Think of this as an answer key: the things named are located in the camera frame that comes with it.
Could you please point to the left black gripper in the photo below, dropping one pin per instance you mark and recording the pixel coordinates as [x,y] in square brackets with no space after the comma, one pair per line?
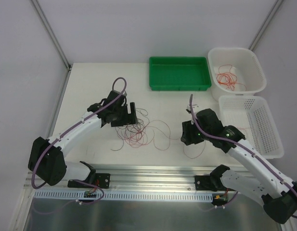
[124,117]

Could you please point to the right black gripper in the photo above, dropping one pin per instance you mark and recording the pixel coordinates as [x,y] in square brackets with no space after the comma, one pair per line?
[187,134]

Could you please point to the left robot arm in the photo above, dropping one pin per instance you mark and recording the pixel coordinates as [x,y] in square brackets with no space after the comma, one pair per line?
[47,158]

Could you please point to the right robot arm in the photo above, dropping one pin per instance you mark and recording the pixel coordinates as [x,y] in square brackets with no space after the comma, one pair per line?
[270,188]

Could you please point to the green plastic tray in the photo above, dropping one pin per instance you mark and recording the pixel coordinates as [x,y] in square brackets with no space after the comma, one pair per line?
[169,73]

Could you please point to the white perforated plastic basket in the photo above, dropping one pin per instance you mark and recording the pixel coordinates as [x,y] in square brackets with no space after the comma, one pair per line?
[252,116]

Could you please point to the white solid plastic basket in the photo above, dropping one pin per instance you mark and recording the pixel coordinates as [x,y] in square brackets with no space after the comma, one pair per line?
[235,71]

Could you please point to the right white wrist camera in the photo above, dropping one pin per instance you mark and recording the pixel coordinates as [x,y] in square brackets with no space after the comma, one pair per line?
[195,108]

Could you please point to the aluminium mounting rail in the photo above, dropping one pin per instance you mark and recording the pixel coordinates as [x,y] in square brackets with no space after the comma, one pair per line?
[148,178]

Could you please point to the white slotted cable duct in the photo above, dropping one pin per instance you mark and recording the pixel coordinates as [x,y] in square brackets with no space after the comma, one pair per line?
[125,196]

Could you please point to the left aluminium frame post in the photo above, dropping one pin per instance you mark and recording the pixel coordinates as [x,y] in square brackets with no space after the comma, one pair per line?
[44,21]

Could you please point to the aluminium frame post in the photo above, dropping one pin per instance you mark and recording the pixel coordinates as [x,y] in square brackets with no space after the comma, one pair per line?
[265,24]
[44,21]

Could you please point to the right aluminium frame post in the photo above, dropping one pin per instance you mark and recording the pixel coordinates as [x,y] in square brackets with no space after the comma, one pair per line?
[265,24]

